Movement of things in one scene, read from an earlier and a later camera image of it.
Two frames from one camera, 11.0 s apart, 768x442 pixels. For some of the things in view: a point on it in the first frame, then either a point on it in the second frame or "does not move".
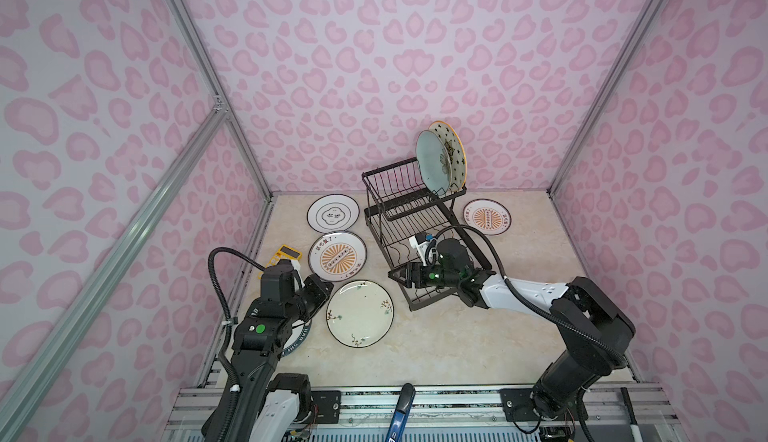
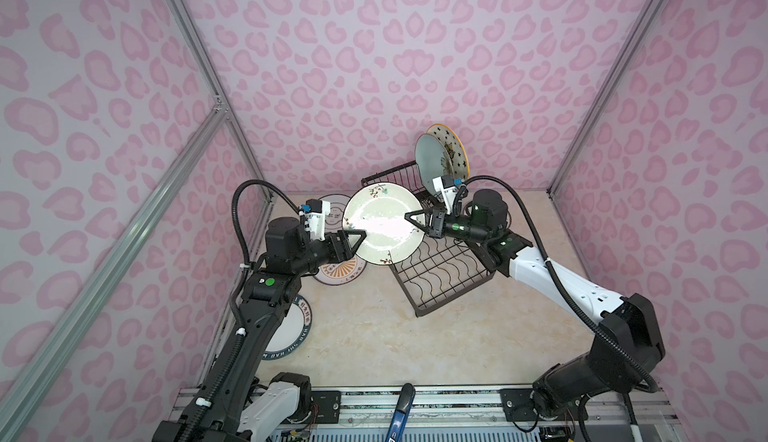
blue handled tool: [400, 420] does not move
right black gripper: [411, 269] to [434, 230]
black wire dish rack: [430, 252] does not move
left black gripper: [313, 283] to [345, 252]
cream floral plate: [359, 313] to [378, 210]
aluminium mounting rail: [437, 413] does not move
